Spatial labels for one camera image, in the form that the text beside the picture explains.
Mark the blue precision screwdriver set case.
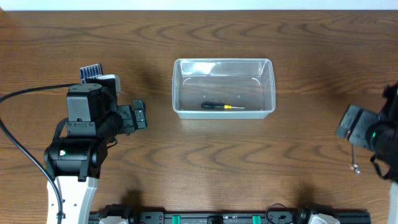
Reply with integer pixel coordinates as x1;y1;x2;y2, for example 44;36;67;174
80;63;103;83

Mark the silver offset wrench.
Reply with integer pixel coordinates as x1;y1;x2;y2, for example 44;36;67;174
351;144;361;175

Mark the black yellow screwdriver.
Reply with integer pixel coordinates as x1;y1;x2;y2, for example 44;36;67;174
201;102;246;110

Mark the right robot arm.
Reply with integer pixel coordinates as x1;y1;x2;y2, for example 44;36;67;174
335;84;397;223

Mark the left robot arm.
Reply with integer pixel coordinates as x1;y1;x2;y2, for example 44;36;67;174
44;75;147;223

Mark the clear plastic container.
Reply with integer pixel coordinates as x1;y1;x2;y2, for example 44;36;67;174
172;58;276;119

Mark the left black cable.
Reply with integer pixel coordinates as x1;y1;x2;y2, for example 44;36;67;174
0;83;77;224

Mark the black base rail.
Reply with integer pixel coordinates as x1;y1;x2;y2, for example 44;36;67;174
88;203;372;224

